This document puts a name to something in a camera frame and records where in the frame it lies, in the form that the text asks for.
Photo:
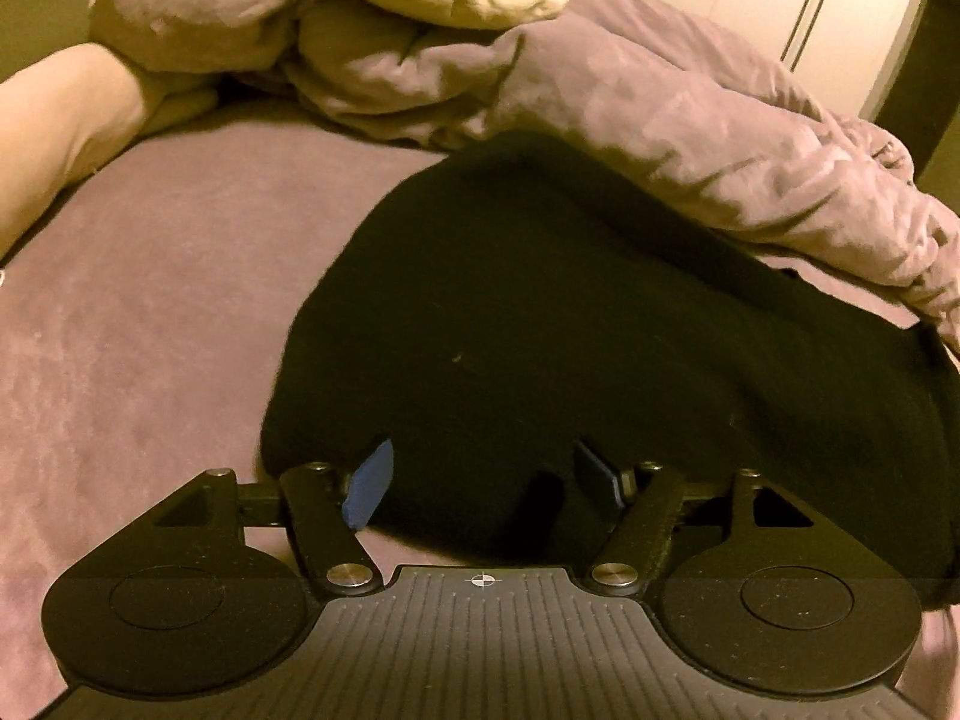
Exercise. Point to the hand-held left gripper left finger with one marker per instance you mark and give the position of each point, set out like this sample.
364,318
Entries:
369,487

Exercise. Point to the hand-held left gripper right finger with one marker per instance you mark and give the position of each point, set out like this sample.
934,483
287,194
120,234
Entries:
597,475

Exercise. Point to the black knit sweater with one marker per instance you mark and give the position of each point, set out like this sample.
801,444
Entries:
525,300

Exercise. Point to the purple duvet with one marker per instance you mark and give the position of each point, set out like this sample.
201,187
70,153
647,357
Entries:
600,90

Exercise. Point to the pink long plush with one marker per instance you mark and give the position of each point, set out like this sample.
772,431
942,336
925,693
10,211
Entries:
67,112

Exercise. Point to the white wardrobe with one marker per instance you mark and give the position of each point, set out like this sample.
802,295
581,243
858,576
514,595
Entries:
735,0

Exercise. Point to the purple pillow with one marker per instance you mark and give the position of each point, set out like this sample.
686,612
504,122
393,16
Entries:
187,7

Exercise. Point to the green sofa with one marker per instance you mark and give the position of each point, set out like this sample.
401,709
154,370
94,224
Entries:
37,22

